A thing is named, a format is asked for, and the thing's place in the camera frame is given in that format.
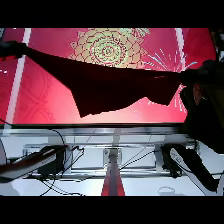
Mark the silver frame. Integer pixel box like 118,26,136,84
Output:
0,124,224,197

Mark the black cable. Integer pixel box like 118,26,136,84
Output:
30,175,86,197
118,148,163,170

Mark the dark red garment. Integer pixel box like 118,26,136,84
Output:
23,45,184,119

